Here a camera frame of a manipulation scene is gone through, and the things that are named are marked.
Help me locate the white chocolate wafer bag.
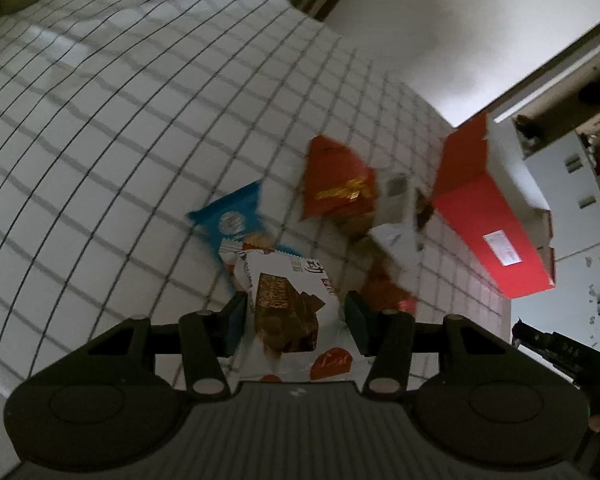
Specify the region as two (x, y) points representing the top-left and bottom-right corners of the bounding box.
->
(234, 249), (372, 387)

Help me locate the white green snack bag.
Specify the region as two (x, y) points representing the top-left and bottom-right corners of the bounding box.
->
(368, 169), (424, 296)

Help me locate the blue cookie packet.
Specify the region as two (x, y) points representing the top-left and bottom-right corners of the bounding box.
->
(186, 179), (301, 291)

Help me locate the black snack packet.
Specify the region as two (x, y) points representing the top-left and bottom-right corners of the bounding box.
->
(415, 188), (434, 232)

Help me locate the red orange snack bag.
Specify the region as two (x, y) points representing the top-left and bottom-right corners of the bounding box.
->
(302, 134), (378, 236)

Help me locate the person's hand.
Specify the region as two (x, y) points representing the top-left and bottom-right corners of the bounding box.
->
(588, 414), (600, 434)

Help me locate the red cardboard box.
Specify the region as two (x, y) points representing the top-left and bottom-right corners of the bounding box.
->
(431, 113), (556, 299)

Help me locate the checkered white tablecloth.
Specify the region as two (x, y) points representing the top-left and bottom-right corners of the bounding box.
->
(0, 0), (514, 396)

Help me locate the white wall cabinet unit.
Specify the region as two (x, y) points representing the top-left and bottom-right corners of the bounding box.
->
(512, 130), (600, 352)

